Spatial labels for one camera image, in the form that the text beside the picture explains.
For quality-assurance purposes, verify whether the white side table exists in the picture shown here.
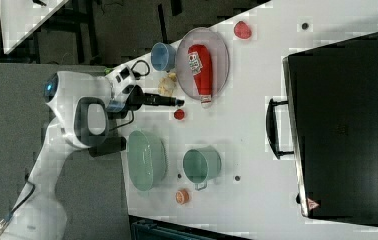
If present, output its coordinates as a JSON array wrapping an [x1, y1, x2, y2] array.
[[0, 0, 70, 54]]

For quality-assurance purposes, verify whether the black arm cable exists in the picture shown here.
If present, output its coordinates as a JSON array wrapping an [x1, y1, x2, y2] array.
[[108, 109, 135, 133]]

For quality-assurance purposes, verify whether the blue cup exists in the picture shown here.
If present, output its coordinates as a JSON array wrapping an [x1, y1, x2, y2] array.
[[151, 43, 176, 71]]

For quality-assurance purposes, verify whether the green oval colander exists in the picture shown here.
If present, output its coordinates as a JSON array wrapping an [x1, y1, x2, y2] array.
[[127, 130, 167, 191]]

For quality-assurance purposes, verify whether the black toaster oven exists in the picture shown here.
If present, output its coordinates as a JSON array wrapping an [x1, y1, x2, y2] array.
[[282, 32, 378, 227]]

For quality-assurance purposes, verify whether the green metal pot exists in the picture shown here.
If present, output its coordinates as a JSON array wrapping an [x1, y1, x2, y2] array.
[[183, 146, 222, 191]]

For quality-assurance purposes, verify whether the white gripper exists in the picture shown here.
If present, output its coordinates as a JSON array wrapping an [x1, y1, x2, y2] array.
[[106, 64, 183, 113]]

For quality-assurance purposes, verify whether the large red strawberry toy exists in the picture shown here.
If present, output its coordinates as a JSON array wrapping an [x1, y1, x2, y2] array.
[[234, 21, 252, 40]]

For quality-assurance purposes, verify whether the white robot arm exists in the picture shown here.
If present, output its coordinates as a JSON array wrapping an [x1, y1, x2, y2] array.
[[0, 64, 184, 240]]

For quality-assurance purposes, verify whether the orange slice toy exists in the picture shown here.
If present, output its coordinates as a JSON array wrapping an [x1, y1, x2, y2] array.
[[175, 189, 190, 205]]

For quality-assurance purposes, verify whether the grey round plate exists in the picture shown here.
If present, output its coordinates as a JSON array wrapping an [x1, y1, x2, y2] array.
[[175, 27, 229, 100]]

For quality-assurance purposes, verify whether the red plush ketchup bottle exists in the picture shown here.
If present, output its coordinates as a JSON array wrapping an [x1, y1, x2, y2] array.
[[187, 44, 213, 108]]

